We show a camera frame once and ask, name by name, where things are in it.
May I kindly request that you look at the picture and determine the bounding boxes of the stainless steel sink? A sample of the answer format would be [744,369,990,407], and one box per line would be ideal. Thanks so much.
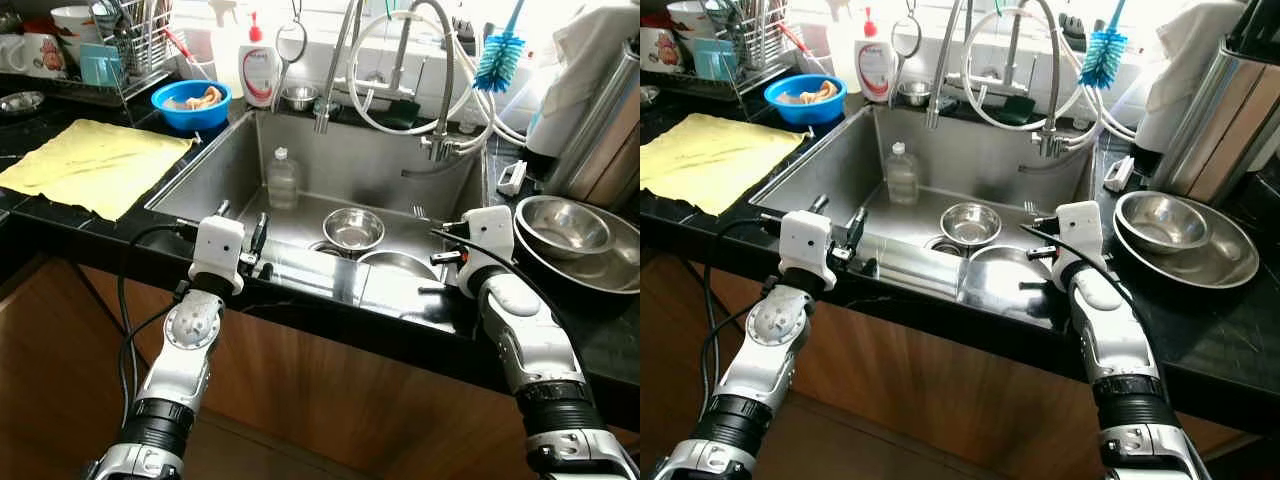
[145,105,496,331]
[750,100,1101,331]

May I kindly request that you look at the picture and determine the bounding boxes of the steel knife block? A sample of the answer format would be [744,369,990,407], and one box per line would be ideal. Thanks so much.
[545,40,641,206]
[1150,0,1280,206]

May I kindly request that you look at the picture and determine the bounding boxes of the blue plastic bowl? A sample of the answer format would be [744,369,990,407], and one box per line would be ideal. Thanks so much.
[151,80,233,134]
[764,74,848,127]

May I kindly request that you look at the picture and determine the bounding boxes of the white hose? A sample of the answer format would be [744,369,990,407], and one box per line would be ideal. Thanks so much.
[960,5,1141,141]
[345,10,526,146]

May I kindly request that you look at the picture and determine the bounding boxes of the dark green sponge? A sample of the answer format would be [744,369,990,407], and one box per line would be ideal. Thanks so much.
[385,95,431,129]
[1000,90,1046,124]

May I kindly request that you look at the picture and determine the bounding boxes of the small steel bowl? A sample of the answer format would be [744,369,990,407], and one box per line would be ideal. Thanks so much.
[940,202,1003,247]
[322,207,385,251]

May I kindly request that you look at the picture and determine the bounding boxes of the blue bottle brush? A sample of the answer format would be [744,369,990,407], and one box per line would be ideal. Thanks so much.
[1080,0,1129,89]
[472,0,527,93]

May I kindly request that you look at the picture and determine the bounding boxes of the white ceramic bowl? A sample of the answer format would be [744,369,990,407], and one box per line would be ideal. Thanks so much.
[665,0,716,51]
[50,5,101,61]

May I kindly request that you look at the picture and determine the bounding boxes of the gooseneck coil faucet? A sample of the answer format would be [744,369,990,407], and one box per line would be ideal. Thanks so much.
[385,0,491,161]
[1000,0,1101,159]

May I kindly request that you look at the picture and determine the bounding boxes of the medium steel bowl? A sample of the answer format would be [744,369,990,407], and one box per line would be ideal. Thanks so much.
[515,195,613,261]
[1115,190,1213,255]

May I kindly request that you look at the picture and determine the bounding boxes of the white cartoon mug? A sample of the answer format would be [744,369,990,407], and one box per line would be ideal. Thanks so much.
[22,33,69,79]
[640,27,686,73]

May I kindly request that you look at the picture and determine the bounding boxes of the red handled utensil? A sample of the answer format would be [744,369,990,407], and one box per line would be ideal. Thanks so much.
[775,22,813,61]
[160,27,199,66]

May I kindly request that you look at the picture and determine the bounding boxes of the white towel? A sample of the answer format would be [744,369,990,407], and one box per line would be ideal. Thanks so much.
[1135,0,1251,151]
[525,0,641,156]

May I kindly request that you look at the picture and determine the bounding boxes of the teal plastic cup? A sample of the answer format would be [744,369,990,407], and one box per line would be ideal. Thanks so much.
[78,43,124,88]
[692,38,739,83]

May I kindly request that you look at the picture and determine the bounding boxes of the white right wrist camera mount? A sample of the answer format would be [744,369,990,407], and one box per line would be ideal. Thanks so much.
[1050,200,1106,293]
[458,205,516,299]

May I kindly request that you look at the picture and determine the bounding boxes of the clear plastic bottle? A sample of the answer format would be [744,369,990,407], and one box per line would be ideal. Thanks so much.
[885,141,921,205]
[266,147,301,210]

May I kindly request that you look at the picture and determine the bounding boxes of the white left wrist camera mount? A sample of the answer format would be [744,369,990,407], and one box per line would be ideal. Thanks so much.
[777,210,836,291]
[188,213,246,296]

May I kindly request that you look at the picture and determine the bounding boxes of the white soap pump bottle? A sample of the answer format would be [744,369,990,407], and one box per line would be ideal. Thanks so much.
[854,7,896,103]
[238,12,280,109]

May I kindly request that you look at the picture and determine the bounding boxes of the wooden cabinet front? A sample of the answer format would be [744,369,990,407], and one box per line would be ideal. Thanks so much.
[0,265,641,480]
[640,262,1251,480]

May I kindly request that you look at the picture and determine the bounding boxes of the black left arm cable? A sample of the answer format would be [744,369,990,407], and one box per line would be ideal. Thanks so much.
[705,218,791,421]
[118,222,196,426]

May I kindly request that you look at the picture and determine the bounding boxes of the peach scrubbing cloth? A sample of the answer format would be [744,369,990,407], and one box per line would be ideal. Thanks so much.
[782,80,839,104]
[168,86,225,111]

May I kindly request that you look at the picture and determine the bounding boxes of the yellow cloth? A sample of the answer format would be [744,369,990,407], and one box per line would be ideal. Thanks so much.
[640,113,808,216]
[0,118,198,221]

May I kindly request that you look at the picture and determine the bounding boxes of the round steel strainer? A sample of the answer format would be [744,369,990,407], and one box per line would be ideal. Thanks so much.
[272,0,309,113]
[888,0,924,109]

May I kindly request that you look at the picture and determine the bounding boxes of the flexible steel faucet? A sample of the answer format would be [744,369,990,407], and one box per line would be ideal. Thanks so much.
[313,0,363,134]
[926,0,976,129]

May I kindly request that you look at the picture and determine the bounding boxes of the wire dish rack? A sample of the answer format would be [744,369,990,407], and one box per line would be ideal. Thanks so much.
[640,0,791,101]
[0,0,181,109]

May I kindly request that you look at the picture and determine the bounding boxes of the flat steel plate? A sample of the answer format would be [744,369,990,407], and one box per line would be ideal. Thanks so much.
[968,245,1051,281]
[357,250,441,286]

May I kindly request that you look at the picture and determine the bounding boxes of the white spray bottle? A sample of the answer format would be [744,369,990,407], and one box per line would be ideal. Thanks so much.
[205,0,246,86]
[822,0,863,81]

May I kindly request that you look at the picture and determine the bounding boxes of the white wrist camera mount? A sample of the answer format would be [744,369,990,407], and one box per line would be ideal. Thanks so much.
[458,205,516,299]
[188,213,246,296]
[1050,200,1106,293]
[777,210,836,291]

